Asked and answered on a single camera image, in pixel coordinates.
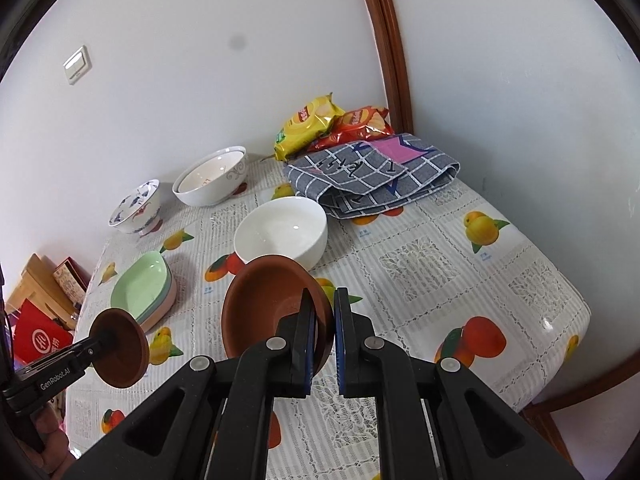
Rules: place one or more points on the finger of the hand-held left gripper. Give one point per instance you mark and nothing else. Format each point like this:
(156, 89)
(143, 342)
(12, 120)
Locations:
(95, 342)

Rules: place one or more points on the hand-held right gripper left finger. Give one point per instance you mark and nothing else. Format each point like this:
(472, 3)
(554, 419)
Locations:
(309, 355)

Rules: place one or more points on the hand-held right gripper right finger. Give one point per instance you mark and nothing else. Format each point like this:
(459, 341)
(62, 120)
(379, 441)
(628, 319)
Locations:
(341, 350)

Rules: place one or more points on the small brown bowl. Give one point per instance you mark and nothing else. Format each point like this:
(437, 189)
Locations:
(260, 305)
(125, 355)

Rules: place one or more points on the green square plate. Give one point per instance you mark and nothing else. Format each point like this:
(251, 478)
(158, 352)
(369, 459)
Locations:
(140, 285)

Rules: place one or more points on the blue square plate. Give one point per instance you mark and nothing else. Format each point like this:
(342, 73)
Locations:
(165, 300)

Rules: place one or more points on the pink square plate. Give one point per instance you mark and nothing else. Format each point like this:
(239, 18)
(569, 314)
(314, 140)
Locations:
(170, 307)

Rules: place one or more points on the white bowl with blue pattern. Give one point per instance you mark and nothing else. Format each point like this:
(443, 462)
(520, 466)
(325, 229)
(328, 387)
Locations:
(280, 230)

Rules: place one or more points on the person's left hand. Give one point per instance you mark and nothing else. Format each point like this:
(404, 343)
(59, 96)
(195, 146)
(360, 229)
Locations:
(50, 440)

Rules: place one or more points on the red paper bag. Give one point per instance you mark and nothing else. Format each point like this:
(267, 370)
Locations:
(37, 335)

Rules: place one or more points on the brown patterned box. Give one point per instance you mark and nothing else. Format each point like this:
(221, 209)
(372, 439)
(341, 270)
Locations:
(70, 275)

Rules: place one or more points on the fruit print tablecloth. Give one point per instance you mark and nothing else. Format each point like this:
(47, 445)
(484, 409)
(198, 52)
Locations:
(425, 270)

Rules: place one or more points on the blue and white footed bowl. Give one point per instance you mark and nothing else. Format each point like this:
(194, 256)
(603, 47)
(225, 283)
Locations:
(137, 210)

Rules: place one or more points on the grey checked cloth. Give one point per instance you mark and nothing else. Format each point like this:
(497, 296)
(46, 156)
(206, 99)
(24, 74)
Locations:
(360, 180)

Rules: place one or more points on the large white bowl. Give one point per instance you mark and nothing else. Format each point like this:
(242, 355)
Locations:
(220, 191)

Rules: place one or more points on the white bowl with red print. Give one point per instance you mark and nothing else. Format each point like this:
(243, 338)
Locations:
(205, 175)

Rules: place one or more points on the wooden table leg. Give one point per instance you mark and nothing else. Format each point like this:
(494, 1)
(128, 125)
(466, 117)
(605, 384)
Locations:
(547, 430)

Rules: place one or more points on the red chip bag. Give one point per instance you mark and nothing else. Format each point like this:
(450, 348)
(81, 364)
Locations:
(360, 125)

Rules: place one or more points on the yellow chip bag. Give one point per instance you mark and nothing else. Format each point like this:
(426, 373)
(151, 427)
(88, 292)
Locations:
(305, 125)

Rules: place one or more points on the brown wooden baseboard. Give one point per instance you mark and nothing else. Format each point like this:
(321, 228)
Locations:
(600, 375)

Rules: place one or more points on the white light switch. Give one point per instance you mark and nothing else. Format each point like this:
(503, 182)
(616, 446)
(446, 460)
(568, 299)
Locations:
(77, 65)

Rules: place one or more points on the brown wooden door frame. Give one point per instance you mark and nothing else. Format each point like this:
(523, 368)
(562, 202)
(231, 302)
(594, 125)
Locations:
(387, 35)

